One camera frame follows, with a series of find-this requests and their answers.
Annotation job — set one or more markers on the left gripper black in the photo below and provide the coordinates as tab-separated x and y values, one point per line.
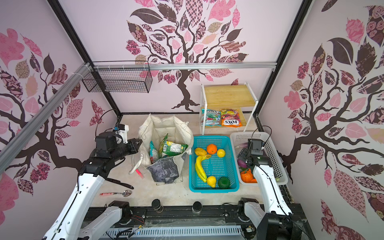
132	142

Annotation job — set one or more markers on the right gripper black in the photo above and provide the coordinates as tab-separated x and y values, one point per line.
242	153

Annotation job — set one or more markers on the purple onion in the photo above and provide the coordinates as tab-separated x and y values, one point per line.
242	164

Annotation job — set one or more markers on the teal snack bag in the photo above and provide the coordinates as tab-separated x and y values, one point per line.
153	153

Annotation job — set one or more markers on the green yellow snack bag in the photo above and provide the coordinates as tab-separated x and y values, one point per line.
175	149
163	147

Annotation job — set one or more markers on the wrinkled yellow fruit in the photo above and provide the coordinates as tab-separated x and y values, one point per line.
200	152

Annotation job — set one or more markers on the cream canvas grocery bag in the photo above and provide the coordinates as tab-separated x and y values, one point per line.
166	170

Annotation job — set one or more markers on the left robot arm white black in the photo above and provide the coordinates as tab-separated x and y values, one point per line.
90	178

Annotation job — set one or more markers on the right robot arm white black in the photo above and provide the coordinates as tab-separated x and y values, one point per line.
274	220

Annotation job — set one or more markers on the orange Fox's candy bag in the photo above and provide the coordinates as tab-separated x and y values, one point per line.
230	118

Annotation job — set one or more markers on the teal candy bag lower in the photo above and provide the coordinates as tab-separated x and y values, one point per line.
211	118

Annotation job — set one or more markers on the white plastic basket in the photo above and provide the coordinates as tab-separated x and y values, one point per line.
239	138

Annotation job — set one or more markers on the small orange pumpkin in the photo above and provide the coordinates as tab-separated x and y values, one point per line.
247	176

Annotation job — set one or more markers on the teal plastic basket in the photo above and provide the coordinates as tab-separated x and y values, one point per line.
223	169

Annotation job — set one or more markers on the green bell pepper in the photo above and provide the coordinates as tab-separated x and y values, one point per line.
224	183

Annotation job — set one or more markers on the orange fruit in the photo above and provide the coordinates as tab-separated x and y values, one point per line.
211	149

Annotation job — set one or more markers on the pink marker pen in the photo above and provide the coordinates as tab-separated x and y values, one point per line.
140	174

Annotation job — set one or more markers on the yellow lemon front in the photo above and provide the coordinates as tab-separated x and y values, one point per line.
211	181

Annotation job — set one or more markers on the single yellow banana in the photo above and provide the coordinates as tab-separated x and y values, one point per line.
199	168

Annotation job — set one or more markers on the white wooden shelf rack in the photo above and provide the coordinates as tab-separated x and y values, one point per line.
237	97

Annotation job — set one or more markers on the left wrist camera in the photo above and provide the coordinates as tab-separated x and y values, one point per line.
121	133

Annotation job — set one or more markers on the black handled knife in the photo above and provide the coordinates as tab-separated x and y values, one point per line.
120	183

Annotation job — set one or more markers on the metal spoon pink handle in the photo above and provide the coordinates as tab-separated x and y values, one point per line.
125	193

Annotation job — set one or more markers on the black wire basket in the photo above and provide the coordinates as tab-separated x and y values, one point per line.
119	77

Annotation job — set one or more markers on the black post left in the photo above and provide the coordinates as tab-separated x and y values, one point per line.
157	206

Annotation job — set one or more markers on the black post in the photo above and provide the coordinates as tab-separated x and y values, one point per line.
157	206
197	208

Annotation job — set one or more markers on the black post right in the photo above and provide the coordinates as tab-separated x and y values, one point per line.
197	208

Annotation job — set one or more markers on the aluminium frame rail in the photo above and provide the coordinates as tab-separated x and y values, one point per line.
12	149

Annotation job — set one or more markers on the white vented cable duct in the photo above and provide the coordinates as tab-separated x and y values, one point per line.
175	233

